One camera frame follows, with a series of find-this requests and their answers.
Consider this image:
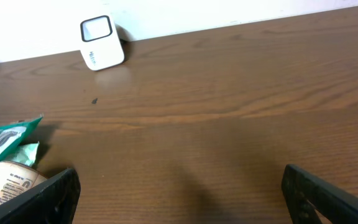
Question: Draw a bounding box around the green-lidded white jar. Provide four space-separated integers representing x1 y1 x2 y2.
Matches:
0 161 47 205

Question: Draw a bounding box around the white barcode scanner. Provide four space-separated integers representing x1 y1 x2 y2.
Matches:
80 15 125 71

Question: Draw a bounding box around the green white sponge package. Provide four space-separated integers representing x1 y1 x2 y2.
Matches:
0 115 44 161

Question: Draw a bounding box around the mint green wipes packet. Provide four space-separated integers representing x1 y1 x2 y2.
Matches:
6 142 40 167

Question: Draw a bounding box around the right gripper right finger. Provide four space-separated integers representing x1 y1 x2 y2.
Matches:
282 164 358 224

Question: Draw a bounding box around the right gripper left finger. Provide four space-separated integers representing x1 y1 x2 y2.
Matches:
0 168 81 223

